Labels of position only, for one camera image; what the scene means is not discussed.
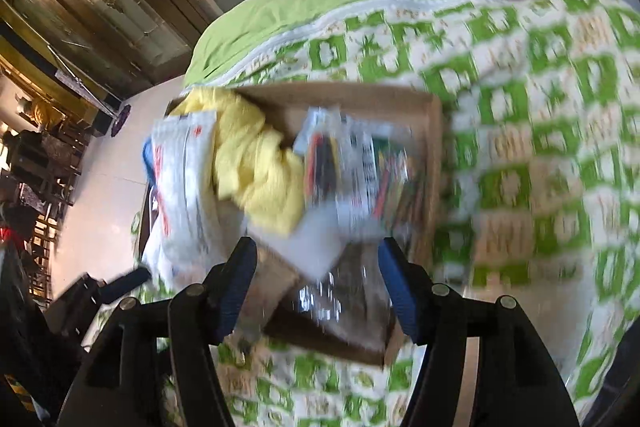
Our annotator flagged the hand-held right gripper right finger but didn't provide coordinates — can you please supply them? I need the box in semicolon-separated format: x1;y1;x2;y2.
377;236;583;427

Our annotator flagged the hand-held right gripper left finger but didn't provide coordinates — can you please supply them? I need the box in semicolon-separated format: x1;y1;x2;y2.
57;236;258;427

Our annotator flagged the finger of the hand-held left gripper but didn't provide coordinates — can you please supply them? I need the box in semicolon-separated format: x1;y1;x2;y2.
100;266;152;303

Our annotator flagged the yellow cloth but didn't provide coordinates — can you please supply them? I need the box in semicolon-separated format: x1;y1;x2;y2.
175;87;308;238

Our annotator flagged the white printed plastic packet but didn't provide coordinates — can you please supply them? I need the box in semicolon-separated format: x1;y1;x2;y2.
142;109;246;298

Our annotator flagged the shallow cardboard box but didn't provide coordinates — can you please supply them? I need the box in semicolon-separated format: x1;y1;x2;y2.
165;82;443;368

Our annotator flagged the clear bag of dried herbs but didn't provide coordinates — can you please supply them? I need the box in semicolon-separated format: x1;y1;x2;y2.
260;252;401;348

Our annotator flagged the dark wooden furniture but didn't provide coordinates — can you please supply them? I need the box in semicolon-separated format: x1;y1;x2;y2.
0;92;86;308

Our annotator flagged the purple round floor mat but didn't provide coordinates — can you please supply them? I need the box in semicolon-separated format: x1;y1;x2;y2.
111;104;132;138

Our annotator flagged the blue towel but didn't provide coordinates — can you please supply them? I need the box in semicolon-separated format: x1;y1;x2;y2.
141;139;156;188

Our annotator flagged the green white printed quilt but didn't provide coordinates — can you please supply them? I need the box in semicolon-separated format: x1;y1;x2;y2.
130;0;640;427

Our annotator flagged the green white packet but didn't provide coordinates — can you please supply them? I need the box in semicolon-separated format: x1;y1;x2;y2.
340;122;426;233

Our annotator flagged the white foam block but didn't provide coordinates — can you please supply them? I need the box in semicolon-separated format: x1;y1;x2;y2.
247;202;348;280

